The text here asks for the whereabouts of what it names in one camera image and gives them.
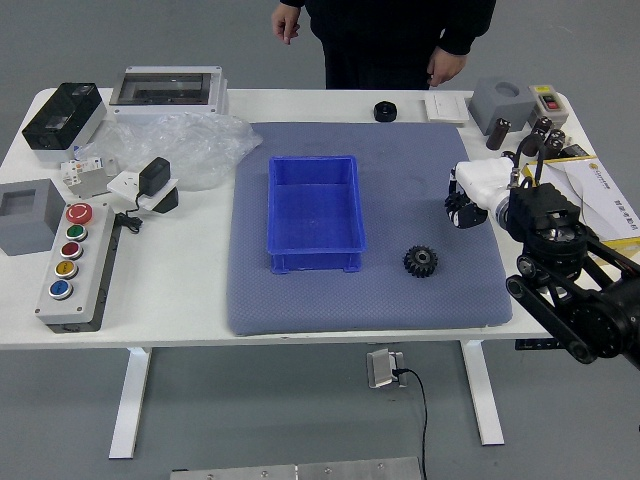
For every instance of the person's left hand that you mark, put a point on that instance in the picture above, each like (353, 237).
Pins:
(447, 65)

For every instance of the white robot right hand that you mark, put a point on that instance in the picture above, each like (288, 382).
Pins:
(482, 177)

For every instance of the person's right hand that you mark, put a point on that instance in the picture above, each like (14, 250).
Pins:
(286, 22)

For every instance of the big black gear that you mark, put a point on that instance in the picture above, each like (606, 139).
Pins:
(420, 261)

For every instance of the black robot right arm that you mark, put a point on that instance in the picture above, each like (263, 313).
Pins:
(550, 220)

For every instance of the black round nut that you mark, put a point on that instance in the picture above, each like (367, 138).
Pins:
(385, 111)

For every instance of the yellow and white cardboard box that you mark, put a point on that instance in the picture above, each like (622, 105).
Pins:
(595, 185)

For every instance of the distribution box with clear cover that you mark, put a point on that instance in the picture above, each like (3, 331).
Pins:
(167, 95)

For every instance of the blue plastic box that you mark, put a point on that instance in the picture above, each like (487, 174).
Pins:
(310, 210)

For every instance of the metal floor socket box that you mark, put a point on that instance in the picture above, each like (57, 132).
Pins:
(380, 370)

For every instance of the grey five-button control box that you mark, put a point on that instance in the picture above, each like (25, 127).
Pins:
(75, 300)

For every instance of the person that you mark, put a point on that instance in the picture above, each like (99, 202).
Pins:
(390, 40)

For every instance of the grey block with round hole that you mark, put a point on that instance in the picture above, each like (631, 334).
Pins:
(500, 107)

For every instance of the small black flat component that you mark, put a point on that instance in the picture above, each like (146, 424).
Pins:
(575, 151)

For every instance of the clear plastic bag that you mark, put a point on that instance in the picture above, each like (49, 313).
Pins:
(200, 145)

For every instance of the blue-grey mat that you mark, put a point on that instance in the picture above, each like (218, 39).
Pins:
(400, 310)

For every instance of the black table height controller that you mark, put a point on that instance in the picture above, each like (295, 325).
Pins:
(532, 344)

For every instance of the black power adapter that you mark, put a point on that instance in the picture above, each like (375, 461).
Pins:
(154, 175)

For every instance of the white table leg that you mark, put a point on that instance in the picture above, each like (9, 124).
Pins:
(130, 400)
(482, 400)

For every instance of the white socket on black base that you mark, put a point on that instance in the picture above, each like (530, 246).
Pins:
(122, 186)

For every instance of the white circuit breaker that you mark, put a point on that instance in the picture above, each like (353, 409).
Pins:
(82, 172)

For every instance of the grey block with square hole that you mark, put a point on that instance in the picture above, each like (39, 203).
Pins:
(27, 220)

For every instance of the grey metal plate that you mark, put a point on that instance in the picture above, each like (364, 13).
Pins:
(300, 471)

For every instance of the white wall switch panel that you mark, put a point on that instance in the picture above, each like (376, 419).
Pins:
(446, 107)

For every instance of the grey switch box red button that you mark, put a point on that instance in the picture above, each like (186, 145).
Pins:
(549, 103)

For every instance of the black-lidded grey enclosure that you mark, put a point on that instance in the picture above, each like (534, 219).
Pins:
(62, 122)

